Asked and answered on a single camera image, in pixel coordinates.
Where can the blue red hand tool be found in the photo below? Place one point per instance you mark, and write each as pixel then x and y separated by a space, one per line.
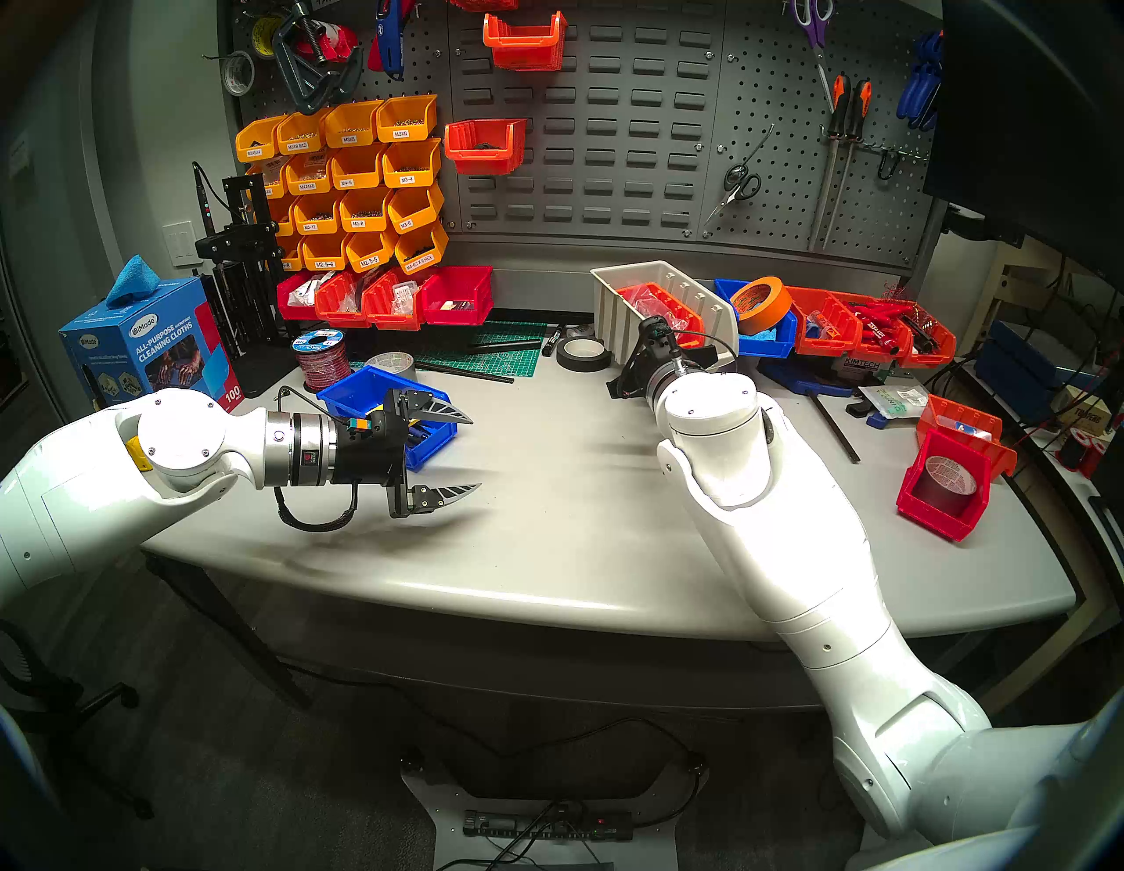
pixel 391 39

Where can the green cutting mat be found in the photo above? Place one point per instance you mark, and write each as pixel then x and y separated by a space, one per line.
pixel 492 362

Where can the blue cleaning cloths box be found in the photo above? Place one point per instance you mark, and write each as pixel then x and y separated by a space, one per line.
pixel 158 347

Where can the red thread spool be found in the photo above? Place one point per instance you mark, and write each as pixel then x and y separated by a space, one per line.
pixel 1084 448

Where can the grey duct tape roll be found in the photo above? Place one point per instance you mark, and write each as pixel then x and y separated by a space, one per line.
pixel 391 363

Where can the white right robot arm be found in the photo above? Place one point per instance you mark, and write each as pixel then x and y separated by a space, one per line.
pixel 790 544

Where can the dark blue case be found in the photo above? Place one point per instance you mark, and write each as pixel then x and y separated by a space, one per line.
pixel 1023 356

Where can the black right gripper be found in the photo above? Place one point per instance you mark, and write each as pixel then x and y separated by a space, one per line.
pixel 659 364

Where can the silver tape roll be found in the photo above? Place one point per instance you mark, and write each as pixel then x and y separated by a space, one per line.
pixel 226 75

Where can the small black block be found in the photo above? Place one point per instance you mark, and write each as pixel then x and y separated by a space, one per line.
pixel 861 409

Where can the grey C-clamp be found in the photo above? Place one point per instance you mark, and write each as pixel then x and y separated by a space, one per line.
pixel 303 83

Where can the red white tape roll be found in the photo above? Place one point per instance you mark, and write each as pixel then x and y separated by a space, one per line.
pixel 338 42

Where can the blue plastic storage bin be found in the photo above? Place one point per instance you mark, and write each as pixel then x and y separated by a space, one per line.
pixel 351 395
pixel 777 342

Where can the orange masking tape roll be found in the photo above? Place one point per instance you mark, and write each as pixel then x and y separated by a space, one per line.
pixel 764 298

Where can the black metal stand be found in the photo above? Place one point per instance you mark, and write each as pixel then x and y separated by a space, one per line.
pixel 246 290

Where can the small grey pegboard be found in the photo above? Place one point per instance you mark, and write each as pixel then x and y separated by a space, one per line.
pixel 435 53

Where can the black office chair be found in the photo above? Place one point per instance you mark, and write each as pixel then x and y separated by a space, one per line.
pixel 97 698

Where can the grey louvred wall panel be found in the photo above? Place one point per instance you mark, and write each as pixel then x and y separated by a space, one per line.
pixel 615 132

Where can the clear bag of hardware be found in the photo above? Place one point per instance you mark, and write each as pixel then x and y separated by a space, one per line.
pixel 654 309

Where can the clear packing tape roll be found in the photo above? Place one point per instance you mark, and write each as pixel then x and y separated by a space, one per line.
pixel 953 478

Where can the small white blue box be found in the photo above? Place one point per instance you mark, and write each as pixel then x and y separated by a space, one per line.
pixel 966 428

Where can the white wall switch plate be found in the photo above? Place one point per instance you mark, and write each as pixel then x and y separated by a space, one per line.
pixel 180 246

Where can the black tape roll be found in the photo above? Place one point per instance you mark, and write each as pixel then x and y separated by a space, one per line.
pixel 566 360

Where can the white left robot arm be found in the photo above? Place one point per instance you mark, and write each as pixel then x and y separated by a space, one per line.
pixel 88 492

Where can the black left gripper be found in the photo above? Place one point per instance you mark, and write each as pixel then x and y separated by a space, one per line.
pixel 364 448

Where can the orange-red hanging bin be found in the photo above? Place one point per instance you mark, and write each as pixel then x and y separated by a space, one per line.
pixel 485 145
pixel 483 3
pixel 524 42

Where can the black permanent marker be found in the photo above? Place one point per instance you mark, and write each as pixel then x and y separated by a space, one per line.
pixel 553 341

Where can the black power strip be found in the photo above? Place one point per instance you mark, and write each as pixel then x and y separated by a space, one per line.
pixel 518 825

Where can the large grey pegboard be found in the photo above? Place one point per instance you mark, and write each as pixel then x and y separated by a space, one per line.
pixel 790 202

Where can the black monitor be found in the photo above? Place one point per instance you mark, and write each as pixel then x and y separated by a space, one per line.
pixel 1036 114

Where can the red tool white lettering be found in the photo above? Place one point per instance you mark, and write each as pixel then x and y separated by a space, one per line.
pixel 882 323

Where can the red plastic bin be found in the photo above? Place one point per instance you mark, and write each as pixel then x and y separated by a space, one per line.
pixel 931 518

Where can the blue spring clamps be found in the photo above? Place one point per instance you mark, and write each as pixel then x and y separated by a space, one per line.
pixel 922 88

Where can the large beige storage bin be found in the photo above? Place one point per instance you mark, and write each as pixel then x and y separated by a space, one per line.
pixel 615 316

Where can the red parts bin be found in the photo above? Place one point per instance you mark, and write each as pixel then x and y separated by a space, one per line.
pixel 457 296
pixel 391 303
pixel 299 298
pixel 341 300

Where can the yellow labelled parts bin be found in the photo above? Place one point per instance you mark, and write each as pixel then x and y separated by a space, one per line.
pixel 356 169
pixel 294 255
pixel 415 208
pixel 301 136
pixel 351 127
pixel 325 255
pixel 274 180
pixel 406 120
pixel 421 249
pixel 307 174
pixel 257 142
pixel 411 164
pixel 285 218
pixel 316 215
pixel 364 211
pixel 371 252

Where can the small cardboard box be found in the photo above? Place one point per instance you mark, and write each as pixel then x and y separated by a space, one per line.
pixel 1089 411

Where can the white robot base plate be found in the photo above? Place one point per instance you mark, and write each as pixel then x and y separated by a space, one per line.
pixel 439 808

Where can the clear bag green label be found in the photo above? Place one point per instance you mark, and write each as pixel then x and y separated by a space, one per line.
pixel 896 401

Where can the yellow tape roll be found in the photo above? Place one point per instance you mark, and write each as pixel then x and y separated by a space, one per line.
pixel 256 35

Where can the black metal rod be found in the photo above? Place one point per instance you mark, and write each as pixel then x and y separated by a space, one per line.
pixel 465 372
pixel 834 430

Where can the blue cloth in dispenser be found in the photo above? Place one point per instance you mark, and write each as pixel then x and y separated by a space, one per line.
pixel 132 279

